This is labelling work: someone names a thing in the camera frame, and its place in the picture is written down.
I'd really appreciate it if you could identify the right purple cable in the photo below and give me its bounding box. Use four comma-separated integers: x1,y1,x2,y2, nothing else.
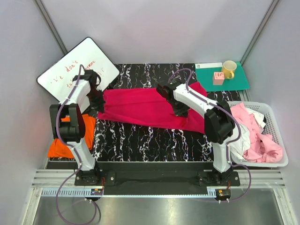
168,68,253,203

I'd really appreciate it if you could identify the white plastic laundry basket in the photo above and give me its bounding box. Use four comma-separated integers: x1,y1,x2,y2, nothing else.
228,101,288,167

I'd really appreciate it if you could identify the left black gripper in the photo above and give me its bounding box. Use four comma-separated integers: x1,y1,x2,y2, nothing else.
87,89,106,114

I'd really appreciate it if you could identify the pink cube block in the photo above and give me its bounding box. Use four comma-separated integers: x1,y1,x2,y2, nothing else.
212,72,225,86

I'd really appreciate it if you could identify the purple cable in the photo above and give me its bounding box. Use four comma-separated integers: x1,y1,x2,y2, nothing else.
56,64,103,223
168,68,253,203

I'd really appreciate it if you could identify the magenta t shirt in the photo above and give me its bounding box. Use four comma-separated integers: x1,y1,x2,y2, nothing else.
97,88,205,134

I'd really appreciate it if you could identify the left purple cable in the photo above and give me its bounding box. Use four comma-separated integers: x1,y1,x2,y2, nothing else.
56,64,103,223

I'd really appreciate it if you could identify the white t shirt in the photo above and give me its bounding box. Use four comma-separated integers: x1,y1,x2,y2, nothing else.
230,108,266,162

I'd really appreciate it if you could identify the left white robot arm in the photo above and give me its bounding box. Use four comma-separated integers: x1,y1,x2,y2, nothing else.
50,70,105,186

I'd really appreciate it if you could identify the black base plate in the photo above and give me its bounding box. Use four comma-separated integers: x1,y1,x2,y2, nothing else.
75,162,240,187

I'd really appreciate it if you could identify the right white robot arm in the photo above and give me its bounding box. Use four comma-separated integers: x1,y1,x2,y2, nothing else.
156,81,235,186

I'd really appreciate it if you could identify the orange folded t shirt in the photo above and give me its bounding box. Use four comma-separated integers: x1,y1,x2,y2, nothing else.
47,114,96,159

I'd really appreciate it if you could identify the aluminium rail frame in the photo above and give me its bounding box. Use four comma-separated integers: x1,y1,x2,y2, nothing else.
23,170,300,225

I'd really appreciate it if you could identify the yellow mug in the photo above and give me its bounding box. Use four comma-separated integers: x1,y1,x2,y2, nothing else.
221,60,237,79

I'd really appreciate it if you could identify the white board with red writing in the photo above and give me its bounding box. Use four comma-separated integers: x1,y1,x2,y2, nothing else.
37,37,119,101

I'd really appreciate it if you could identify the pink t shirt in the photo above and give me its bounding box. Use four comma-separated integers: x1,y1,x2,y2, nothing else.
231,103,283,163

